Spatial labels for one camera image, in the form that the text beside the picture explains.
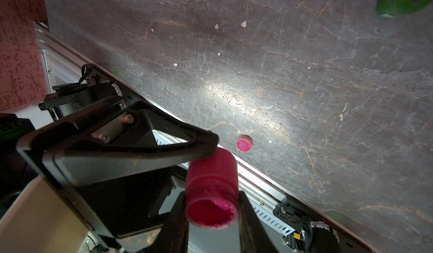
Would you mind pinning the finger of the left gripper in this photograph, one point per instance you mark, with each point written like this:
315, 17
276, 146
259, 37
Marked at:
127, 206
102, 142

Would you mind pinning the pink lid front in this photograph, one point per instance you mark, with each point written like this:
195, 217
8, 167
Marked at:
244, 143

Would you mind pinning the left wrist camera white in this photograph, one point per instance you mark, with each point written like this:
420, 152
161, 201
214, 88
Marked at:
40, 222

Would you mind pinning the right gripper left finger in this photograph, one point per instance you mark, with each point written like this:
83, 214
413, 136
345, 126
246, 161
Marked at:
173, 237

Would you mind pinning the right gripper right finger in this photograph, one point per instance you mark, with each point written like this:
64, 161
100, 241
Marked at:
253, 237

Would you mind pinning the pink paint jar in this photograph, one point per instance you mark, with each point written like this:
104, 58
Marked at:
212, 191

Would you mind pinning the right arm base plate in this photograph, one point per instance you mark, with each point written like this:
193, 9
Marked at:
314, 233

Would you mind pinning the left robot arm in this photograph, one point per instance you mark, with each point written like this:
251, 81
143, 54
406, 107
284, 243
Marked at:
68, 99

